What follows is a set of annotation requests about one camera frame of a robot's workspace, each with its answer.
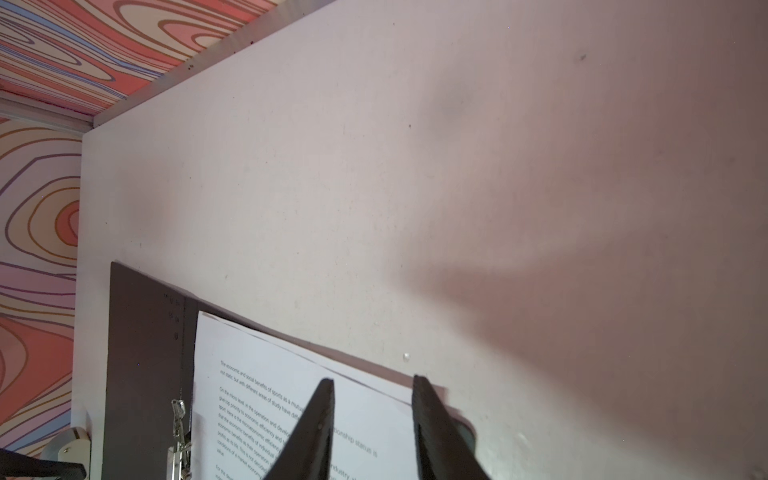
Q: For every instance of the blue file folder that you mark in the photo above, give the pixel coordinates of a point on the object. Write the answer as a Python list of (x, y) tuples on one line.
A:
[(150, 372)]

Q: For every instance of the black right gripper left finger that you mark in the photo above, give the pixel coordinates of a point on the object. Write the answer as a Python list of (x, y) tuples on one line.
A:
[(308, 450)]

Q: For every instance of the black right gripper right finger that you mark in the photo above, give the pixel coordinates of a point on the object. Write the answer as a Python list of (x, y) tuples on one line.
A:
[(441, 450)]

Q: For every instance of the printed paper files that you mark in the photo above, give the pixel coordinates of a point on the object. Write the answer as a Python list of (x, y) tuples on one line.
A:
[(251, 388)]

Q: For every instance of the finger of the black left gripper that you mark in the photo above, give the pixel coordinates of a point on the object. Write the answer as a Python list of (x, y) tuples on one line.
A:
[(14, 464)]

